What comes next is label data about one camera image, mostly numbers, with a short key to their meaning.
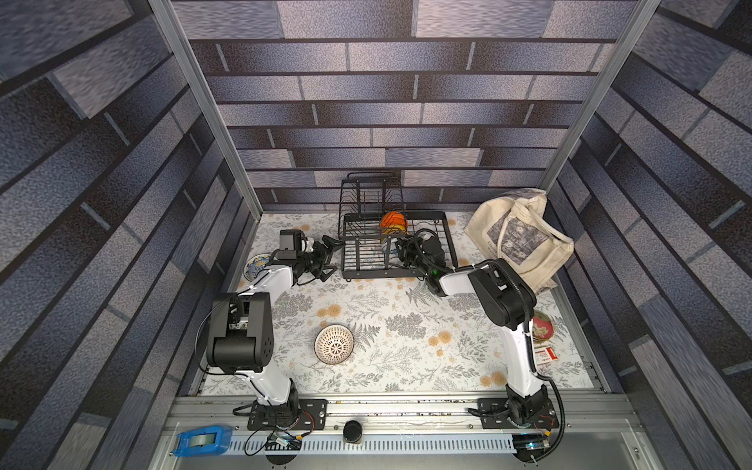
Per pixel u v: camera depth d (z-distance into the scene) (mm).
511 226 975
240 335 468
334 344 851
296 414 674
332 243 835
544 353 813
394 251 1013
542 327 853
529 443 710
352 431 636
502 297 577
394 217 1063
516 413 655
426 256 806
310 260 800
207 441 661
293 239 742
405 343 859
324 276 890
